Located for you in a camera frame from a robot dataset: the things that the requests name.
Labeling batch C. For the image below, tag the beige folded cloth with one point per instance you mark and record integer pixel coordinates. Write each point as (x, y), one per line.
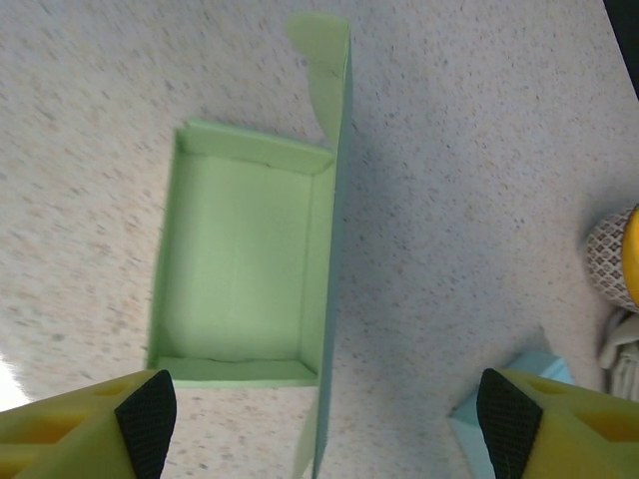
(624, 349)

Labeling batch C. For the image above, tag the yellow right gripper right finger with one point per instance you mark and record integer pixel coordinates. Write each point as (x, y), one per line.
(574, 439)

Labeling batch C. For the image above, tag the light blue paper box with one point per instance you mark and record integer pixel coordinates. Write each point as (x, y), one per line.
(541, 366)

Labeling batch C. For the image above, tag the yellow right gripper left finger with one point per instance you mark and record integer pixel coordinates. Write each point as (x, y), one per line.
(75, 439)

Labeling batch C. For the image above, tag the orange yellow bowl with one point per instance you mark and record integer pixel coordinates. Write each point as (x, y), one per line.
(606, 259)

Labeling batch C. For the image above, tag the light green paper box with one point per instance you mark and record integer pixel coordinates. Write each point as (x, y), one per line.
(234, 269)

